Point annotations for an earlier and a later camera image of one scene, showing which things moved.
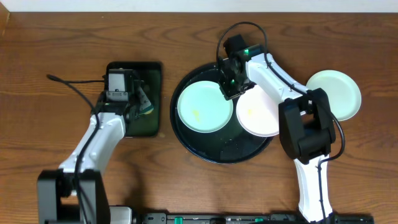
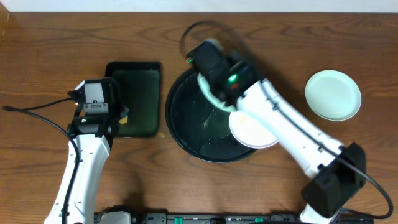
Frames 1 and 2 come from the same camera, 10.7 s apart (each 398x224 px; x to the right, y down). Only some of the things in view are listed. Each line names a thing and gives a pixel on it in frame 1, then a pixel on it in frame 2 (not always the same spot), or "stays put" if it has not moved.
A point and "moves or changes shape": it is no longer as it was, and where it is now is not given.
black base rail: x=125 y=214 stays put
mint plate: x=344 y=96 stays put
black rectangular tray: x=150 y=73 stays put
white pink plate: x=258 y=113 moves or changes shape
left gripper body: x=137 y=97 to x=115 y=101
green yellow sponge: x=146 y=107 moves or changes shape
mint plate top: x=203 y=107 moves or changes shape
